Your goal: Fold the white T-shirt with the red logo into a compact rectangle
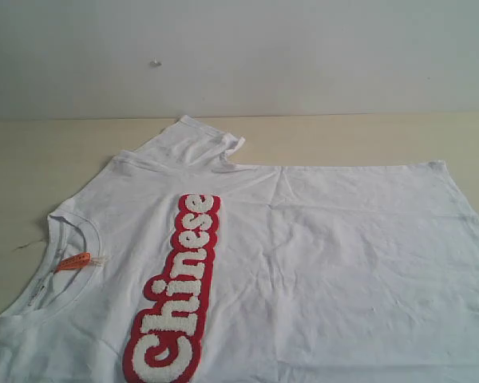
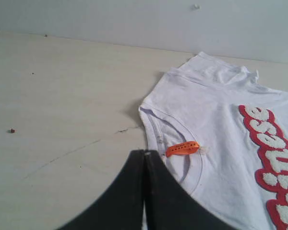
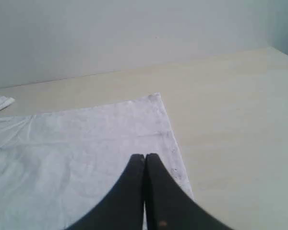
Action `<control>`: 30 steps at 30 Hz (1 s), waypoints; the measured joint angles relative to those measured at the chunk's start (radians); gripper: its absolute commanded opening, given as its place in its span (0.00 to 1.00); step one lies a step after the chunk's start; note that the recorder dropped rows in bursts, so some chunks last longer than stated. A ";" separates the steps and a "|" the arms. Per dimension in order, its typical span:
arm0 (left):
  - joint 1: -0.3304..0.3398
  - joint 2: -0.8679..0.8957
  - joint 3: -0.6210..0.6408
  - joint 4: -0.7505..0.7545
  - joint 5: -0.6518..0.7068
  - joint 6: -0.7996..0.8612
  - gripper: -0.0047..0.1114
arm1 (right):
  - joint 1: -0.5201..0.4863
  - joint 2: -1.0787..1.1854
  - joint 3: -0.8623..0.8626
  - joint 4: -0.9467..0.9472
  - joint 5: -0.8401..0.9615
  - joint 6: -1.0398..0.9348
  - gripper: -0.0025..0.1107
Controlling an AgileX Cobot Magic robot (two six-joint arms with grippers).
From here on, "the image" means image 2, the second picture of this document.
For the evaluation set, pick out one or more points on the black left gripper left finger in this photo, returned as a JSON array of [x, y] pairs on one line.
[[121, 206]]

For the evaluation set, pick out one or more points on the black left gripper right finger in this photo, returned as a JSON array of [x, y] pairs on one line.
[[168, 206]]

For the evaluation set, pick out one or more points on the small white wall anchor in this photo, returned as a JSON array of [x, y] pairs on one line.
[[196, 6]]

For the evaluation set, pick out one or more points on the white t-shirt red lettering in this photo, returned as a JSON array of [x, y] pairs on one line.
[[224, 138]]

